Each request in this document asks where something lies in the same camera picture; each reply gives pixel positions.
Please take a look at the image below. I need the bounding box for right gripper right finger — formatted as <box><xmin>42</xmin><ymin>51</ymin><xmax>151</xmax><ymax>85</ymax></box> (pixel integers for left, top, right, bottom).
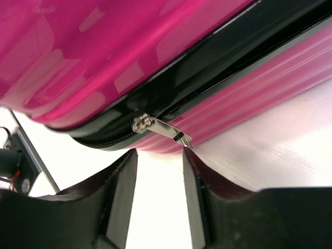
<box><xmin>183</xmin><ymin>148</ymin><xmax>331</xmax><ymax>248</ymax></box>

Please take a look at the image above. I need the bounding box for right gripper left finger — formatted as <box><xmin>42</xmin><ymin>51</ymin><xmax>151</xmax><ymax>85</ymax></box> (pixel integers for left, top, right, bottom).
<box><xmin>1</xmin><ymin>149</ymin><xmax>137</xmax><ymax>248</ymax></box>

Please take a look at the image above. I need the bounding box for silver zipper pull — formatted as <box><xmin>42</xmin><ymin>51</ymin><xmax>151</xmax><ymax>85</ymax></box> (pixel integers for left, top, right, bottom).
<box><xmin>132</xmin><ymin>114</ymin><xmax>192</xmax><ymax>148</ymax></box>

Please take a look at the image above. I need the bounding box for pink teal kids suitcase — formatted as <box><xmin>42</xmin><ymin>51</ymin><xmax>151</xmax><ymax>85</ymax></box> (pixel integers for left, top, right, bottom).
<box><xmin>1</xmin><ymin>1</ymin><xmax>331</xmax><ymax>154</ymax></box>

